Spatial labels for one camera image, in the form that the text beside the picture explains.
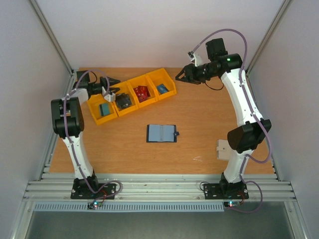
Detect teal credit card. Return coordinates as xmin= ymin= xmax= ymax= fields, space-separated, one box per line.
xmin=99 ymin=103 xmax=110 ymax=117

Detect blue card holder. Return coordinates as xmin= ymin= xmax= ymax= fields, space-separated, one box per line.
xmin=146 ymin=124 xmax=179 ymax=143

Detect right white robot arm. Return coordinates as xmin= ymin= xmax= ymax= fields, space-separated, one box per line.
xmin=175 ymin=38 xmax=272 ymax=199

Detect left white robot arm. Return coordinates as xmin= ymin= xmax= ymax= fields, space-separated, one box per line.
xmin=50 ymin=70 xmax=122 ymax=205

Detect black cards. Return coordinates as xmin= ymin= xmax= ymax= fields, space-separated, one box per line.
xmin=116 ymin=93 xmax=132 ymax=110

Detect blue card in bin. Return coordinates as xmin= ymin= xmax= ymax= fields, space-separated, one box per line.
xmin=157 ymin=84 xmax=169 ymax=94

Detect red cards in bin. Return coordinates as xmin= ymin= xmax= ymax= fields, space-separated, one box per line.
xmin=133 ymin=86 xmax=150 ymax=103

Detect beige card holder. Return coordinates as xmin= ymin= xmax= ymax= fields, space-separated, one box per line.
xmin=216 ymin=139 xmax=231 ymax=161

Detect yellow bin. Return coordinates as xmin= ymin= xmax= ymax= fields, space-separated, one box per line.
xmin=146 ymin=68 xmax=177 ymax=101
xmin=111 ymin=81 xmax=139 ymax=117
xmin=87 ymin=95 xmax=118 ymax=125
xmin=128 ymin=74 xmax=158 ymax=108

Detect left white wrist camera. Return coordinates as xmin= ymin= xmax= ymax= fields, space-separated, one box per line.
xmin=102 ymin=87 xmax=116 ymax=102

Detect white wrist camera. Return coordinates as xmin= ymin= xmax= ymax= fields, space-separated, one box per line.
xmin=187 ymin=51 xmax=203 ymax=67
xmin=102 ymin=87 xmax=116 ymax=102

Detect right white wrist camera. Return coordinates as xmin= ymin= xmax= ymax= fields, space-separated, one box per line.
xmin=187 ymin=51 xmax=203 ymax=67

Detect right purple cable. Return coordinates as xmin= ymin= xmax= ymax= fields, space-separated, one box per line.
xmin=191 ymin=28 xmax=273 ymax=214

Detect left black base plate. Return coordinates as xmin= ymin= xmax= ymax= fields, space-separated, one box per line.
xmin=70 ymin=183 xmax=118 ymax=200

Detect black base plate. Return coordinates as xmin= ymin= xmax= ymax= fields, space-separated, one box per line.
xmin=202 ymin=182 xmax=249 ymax=200
xmin=70 ymin=183 xmax=118 ymax=200

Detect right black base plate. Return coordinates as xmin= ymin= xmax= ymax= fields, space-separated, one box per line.
xmin=202 ymin=182 xmax=249 ymax=200

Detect aluminium rail frame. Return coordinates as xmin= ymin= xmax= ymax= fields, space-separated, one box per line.
xmin=23 ymin=173 xmax=296 ymax=202

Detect grey slotted cable duct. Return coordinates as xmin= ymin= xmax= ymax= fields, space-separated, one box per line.
xmin=33 ymin=202 xmax=224 ymax=213

